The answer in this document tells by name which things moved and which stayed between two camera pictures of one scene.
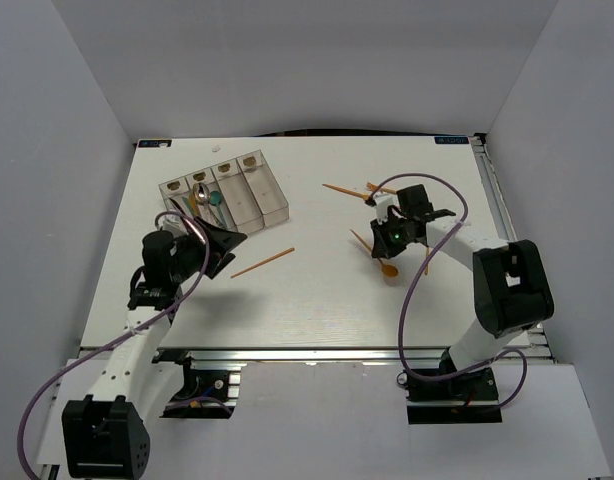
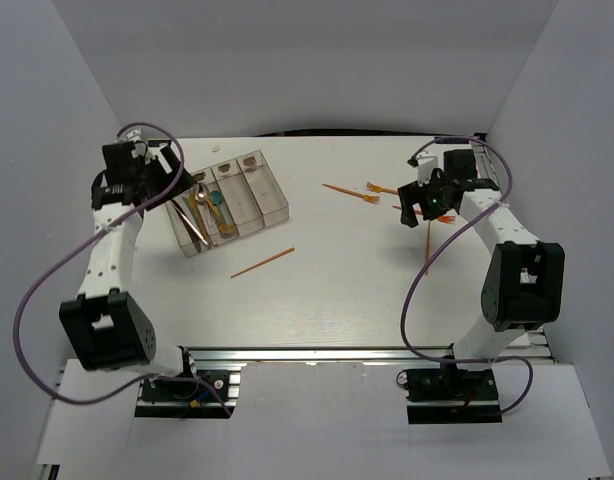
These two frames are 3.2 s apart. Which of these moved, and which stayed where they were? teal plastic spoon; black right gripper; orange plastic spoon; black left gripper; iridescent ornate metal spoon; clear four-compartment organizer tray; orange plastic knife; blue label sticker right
Moved: orange plastic spoon; black left gripper; black right gripper; iridescent ornate metal spoon
Stayed: clear four-compartment organizer tray; orange plastic knife; teal plastic spoon; blue label sticker right
